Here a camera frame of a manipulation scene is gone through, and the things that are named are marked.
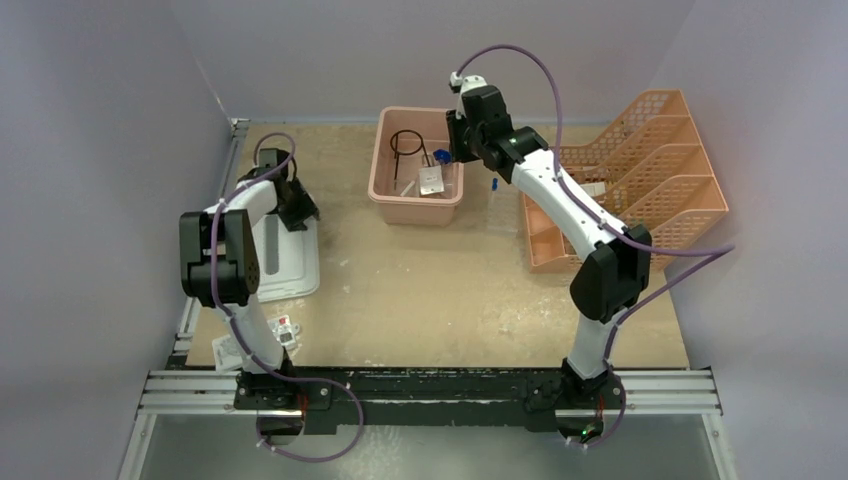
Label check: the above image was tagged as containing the spatula with blue clip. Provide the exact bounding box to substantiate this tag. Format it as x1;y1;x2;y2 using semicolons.
432;149;453;168

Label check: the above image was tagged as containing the small white packet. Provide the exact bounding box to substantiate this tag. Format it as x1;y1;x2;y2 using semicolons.
418;165;445;197

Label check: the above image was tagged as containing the white plastic bin lid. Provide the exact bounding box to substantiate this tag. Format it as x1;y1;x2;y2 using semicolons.
252;215;320;303

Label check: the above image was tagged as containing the black wire tripod stand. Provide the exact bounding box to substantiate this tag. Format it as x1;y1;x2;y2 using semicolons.
389;129;430;188

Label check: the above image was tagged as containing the white clay triangle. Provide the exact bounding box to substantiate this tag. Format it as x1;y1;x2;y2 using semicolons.
396;180;417;198

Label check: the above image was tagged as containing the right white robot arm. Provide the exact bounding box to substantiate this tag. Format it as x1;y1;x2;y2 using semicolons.
446;76;652;407

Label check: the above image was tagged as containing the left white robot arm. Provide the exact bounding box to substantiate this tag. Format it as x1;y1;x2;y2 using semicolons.
178;148;320;409

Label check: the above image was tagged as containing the pink plastic bin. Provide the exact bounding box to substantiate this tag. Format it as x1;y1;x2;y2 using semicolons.
368;106;464;227

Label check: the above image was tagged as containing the clear test tube rack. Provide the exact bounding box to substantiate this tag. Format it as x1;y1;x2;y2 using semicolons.
486;184;520;235

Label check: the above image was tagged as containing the blister pack with label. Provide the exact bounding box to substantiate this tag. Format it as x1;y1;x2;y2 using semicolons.
211;315;301;373

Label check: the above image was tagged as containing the orange mesh file organizer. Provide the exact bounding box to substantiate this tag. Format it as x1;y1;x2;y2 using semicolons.
559;89;728;250

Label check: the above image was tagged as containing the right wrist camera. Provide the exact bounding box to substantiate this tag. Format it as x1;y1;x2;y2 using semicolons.
449;71;488;95

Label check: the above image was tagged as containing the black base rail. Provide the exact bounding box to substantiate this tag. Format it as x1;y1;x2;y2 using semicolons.
233;366;625;438

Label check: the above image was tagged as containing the aluminium frame rail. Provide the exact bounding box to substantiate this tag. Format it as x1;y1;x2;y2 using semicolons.
138;370;723;415

